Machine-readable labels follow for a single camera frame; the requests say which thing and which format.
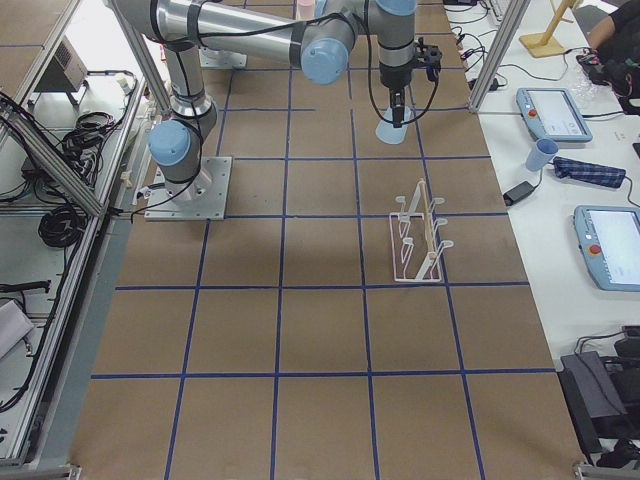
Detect blue cup on desk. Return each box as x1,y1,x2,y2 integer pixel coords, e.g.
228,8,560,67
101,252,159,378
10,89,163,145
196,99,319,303
525,138,559,172

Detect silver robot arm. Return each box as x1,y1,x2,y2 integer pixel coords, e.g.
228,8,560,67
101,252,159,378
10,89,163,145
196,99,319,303
109,1,418,201

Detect black power adapter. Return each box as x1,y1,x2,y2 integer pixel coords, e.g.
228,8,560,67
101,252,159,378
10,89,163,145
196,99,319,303
502,181,536,207

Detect light blue plastic cup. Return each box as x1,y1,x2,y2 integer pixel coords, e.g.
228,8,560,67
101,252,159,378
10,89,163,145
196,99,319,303
375,107,409,145

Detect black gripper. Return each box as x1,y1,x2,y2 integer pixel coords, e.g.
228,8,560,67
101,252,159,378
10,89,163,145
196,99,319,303
379,62,413,128

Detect white wire cup rack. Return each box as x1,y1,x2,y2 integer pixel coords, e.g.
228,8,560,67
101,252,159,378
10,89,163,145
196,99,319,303
388,178,454,284

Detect plaid blue cloth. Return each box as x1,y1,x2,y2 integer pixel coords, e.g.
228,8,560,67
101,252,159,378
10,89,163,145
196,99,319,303
552,156,626,189

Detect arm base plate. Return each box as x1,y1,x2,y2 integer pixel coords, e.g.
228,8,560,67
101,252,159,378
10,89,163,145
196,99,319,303
144,156,233,221

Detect upper teach pendant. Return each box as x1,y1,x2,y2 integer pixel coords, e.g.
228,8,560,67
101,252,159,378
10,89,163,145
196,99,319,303
515,88,593,143

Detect grey box device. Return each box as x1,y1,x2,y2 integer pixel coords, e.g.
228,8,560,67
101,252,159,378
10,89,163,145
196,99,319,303
34,36,88,107

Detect lower teach pendant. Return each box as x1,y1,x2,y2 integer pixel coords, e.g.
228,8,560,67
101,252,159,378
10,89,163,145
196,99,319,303
573,205,640,292

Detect pink plastic cup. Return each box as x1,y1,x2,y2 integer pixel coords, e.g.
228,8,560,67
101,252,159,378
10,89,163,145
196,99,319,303
296,0,315,20

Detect wooden stand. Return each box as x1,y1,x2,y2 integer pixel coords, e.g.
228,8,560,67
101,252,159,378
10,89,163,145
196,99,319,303
519,0,576,58

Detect coiled black cables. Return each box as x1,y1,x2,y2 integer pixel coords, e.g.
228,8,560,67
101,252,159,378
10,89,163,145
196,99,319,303
38,205,86,251

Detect teach pendant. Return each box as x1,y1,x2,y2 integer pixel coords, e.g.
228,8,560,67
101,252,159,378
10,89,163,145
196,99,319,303
573,205,640,292
515,88,593,143

